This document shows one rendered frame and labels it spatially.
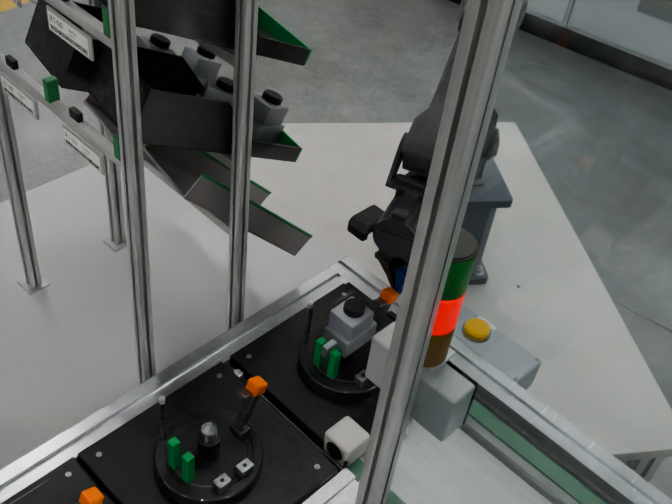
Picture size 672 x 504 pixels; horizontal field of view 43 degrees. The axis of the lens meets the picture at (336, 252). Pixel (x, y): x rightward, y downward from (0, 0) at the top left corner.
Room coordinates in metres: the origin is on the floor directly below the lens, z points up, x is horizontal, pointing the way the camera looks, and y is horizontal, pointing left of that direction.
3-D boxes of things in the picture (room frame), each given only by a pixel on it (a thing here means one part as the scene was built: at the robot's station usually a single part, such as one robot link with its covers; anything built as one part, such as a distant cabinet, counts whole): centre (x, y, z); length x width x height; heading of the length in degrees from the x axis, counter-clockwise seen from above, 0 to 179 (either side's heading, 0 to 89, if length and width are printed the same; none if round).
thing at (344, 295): (0.82, -0.04, 0.96); 0.24 x 0.24 x 0.02; 51
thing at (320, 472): (0.63, 0.13, 1.01); 0.24 x 0.24 x 0.13; 51
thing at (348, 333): (0.81, -0.03, 1.06); 0.08 x 0.04 x 0.07; 141
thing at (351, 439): (0.69, -0.05, 0.97); 0.05 x 0.05 x 0.04; 51
